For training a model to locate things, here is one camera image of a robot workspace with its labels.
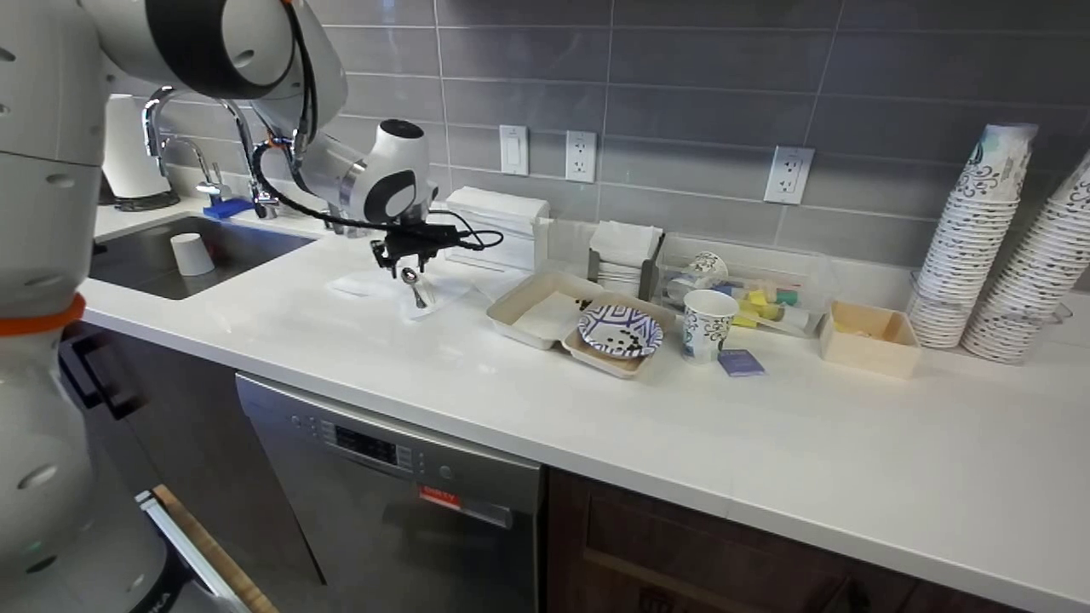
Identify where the patterned paper cup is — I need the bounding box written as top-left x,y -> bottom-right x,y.
680,291 -> 739,362

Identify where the white wall outlet middle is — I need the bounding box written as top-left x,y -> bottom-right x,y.
566,128 -> 597,182

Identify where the napkin holder with napkins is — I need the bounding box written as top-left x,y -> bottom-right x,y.
589,223 -> 662,296

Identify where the white paper towel stack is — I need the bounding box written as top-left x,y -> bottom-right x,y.
441,187 -> 547,274

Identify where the white wall outlet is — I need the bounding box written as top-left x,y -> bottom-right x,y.
763,148 -> 815,206
566,128 -> 597,182

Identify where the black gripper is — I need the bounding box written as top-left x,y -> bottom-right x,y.
373,226 -> 455,268

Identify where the white cup in sink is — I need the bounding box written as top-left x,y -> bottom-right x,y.
169,233 -> 216,276

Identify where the metal spoon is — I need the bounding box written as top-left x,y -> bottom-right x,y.
400,268 -> 429,309

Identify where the paper towel roll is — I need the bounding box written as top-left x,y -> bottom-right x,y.
102,91 -> 174,209

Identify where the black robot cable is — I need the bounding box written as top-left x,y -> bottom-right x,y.
250,0 -> 507,257

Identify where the stack of paper cups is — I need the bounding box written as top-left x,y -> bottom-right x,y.
964,153 -> 1090,366
905,123 -> 1040,346

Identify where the dark wood cabinet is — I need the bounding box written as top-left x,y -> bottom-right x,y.
545,470 -> 1017,613

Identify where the blue sponge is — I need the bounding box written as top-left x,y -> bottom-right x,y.
206,198 -> 251,223

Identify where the clear tray of condiment packets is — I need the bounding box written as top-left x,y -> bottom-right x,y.
656,253 -> 822,336

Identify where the stainless steel dishwasher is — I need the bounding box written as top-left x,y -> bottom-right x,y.
236,374 -> 542,613

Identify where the small cardboard box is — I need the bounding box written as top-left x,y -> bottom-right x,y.
817,301 -> 923,379

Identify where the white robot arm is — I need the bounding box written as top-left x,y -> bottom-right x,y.
0,0 -> 444,613

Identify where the purple square packet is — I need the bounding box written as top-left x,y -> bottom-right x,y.
718,346 -> 763,374

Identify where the right stack of paper cups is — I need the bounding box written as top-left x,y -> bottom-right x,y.
964,153 -> 1090,366

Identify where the blue patterned paper plate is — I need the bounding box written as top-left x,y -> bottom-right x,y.
575,302 -> 663,362

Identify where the white wall outlet right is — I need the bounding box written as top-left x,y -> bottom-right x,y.
763,148 -> 815,206

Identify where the white light switch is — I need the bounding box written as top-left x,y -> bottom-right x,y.
496,127 -> 529,173

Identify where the kitchen sink basin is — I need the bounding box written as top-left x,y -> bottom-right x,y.
92,217 -> 302,301

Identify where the beige clamshell takeout tray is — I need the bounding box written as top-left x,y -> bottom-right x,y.
487,274 -> 679,379

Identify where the chrome kitchen faucet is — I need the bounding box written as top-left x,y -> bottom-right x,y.
141,82 -> 287,223

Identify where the left stack of paper cups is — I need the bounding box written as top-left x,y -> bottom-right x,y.
905,123 -> 1040,346

